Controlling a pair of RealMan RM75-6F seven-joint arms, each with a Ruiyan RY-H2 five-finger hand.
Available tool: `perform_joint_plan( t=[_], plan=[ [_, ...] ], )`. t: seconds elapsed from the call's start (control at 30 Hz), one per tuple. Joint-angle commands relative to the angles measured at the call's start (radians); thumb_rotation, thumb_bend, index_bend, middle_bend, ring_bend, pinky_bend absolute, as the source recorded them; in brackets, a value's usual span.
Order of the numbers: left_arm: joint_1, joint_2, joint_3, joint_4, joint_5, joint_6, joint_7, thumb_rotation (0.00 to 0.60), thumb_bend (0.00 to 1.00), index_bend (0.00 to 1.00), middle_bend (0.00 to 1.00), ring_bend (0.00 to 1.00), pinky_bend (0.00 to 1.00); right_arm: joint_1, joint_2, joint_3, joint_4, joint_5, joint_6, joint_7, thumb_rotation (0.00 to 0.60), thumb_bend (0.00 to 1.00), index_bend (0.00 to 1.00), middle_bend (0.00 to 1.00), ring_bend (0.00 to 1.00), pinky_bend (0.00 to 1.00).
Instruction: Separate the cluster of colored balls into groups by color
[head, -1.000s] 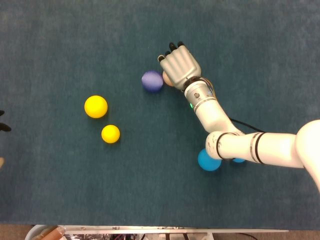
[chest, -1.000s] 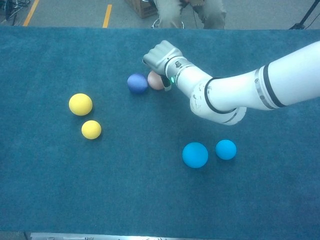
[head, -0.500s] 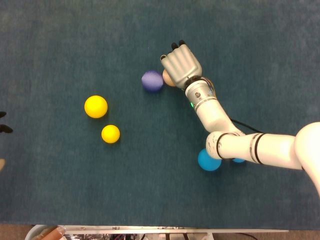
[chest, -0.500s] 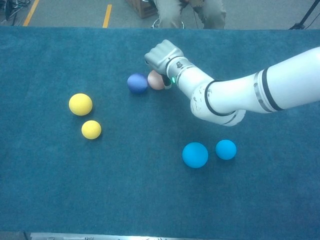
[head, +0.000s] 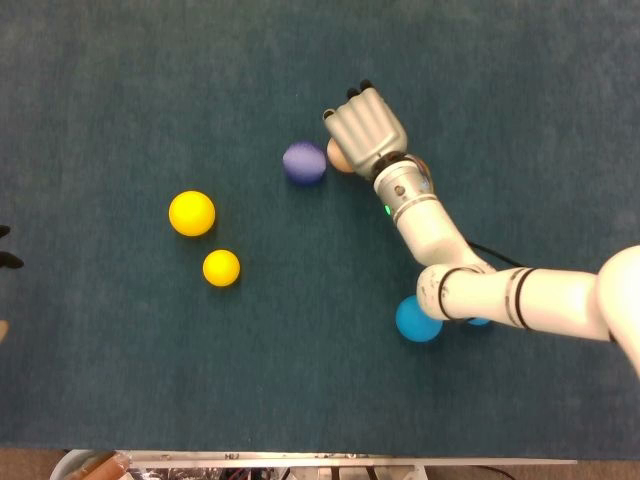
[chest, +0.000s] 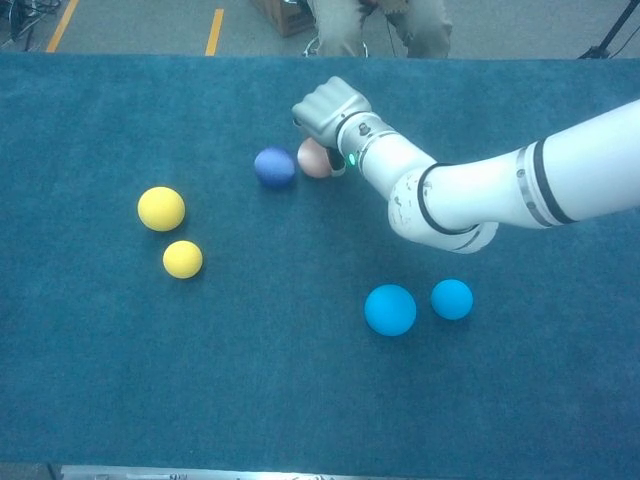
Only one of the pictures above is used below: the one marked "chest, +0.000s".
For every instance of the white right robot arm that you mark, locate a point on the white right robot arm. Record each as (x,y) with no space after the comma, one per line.
(475,190)

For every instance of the chrome stool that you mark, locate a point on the chrome stool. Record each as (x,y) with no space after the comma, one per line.
(309,48)

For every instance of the teal carpet table cover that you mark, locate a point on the teal carpet table cover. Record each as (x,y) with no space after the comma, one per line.
(150,350)

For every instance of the aluminium frame rail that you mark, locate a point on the aluminium frame rail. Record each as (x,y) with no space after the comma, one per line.
(200,472)

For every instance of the large cyan foam ball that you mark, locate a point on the large cyan foam ball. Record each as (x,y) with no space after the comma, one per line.
(390,310)

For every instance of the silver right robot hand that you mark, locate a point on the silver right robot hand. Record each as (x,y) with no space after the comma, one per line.
(327,107)

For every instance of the black tripod stand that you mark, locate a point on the black tripod stand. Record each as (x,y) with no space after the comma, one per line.
(597,51)

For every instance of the large yellow foam ball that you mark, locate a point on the large yellow foam ball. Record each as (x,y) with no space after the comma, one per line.
(161,209)

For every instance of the seated person in khaki trousers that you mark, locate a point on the seated person in khaki trousers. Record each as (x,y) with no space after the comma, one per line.
(335,25)

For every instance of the small yellow foam ball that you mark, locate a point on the small yellow foam ball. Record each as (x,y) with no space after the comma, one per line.
(182,259)

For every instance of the purple foam ball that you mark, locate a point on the purple foam ball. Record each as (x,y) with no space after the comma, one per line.
(274,167)

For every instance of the peach foam ball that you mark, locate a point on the peach foam ball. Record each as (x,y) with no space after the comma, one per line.
(312,160)

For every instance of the small cyan foam ball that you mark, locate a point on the small cyan foam ball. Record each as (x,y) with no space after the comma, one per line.
(451,299)

